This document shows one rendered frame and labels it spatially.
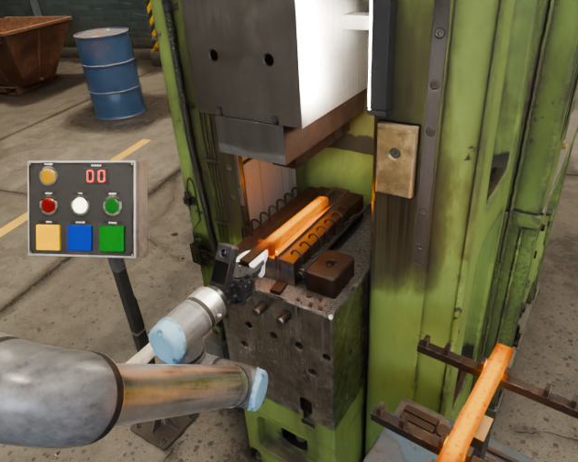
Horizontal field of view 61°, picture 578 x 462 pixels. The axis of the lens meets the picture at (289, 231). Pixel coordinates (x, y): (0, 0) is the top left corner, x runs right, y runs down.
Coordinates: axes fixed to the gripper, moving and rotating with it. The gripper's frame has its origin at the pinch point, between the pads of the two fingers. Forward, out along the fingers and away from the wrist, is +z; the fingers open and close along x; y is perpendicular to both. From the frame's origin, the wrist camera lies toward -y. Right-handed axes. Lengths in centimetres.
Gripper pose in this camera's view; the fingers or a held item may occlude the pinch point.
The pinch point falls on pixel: (261, 249)
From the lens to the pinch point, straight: 128.4
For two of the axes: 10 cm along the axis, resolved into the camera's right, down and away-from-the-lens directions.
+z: 5.4, -4.9, 6.9
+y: 0.7, 8.4, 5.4
